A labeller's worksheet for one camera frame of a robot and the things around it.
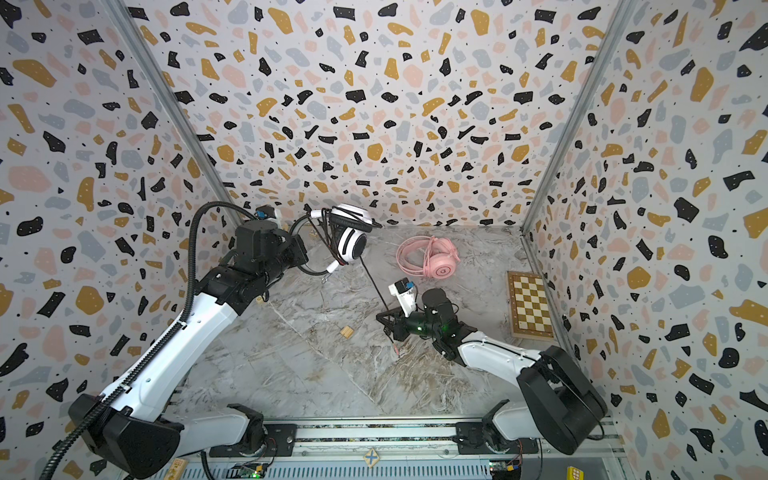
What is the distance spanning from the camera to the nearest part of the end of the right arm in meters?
0.65

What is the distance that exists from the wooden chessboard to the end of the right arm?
1.12 ft

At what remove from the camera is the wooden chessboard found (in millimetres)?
938
